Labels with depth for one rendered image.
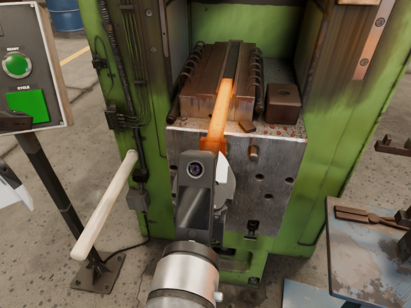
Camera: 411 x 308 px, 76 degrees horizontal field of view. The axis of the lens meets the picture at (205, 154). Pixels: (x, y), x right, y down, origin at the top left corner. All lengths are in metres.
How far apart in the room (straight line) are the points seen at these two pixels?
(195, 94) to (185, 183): 0.44
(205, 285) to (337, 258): 0.52
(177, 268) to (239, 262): 1.02
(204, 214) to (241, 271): 0.99
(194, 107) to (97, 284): 1.06
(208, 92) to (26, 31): 0.43
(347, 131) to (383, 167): 1.34
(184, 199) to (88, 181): 1.68
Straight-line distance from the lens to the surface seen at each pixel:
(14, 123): 0.56
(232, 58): 0.95
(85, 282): 1.55
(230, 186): 0.39
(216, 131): 0.51
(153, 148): 1.06
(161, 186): 1.20
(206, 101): 0.72
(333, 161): 1.06
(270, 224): 0.97
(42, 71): 0.74
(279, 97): 0.75
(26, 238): 1.85
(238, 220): 0.96
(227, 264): 1.31
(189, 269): 0.31
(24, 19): 0.76
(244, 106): 0.72
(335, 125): 0.96
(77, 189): 1.97
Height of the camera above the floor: 1.33
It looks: 41 degrees down
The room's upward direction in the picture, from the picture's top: straight up
